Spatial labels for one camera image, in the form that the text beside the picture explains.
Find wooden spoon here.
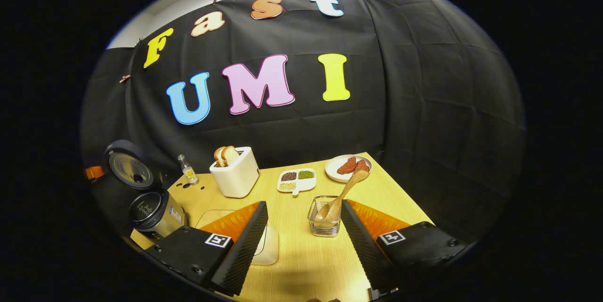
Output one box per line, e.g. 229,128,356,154
314,169,370,223

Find black silver rice cooker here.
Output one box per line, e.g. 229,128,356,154
101,139,188,242

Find clear wire chopstick holder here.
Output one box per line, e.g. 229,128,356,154
308,195,342,237

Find small glass bottle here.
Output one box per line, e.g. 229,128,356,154
178,154,199,185

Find black backdrop cloth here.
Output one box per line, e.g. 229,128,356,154
80,0,527,246

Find white rice container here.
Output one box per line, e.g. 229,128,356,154
195,209,279,266

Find white round plate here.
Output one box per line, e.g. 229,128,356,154
325,154,373,183

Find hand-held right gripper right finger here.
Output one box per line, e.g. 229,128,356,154
340,199,472,293

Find white toaster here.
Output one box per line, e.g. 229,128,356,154
210,147,261,199

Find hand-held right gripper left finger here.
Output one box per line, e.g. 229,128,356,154
146,201,269,297

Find white divided bean dish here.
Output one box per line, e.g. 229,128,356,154
277,168,317,196

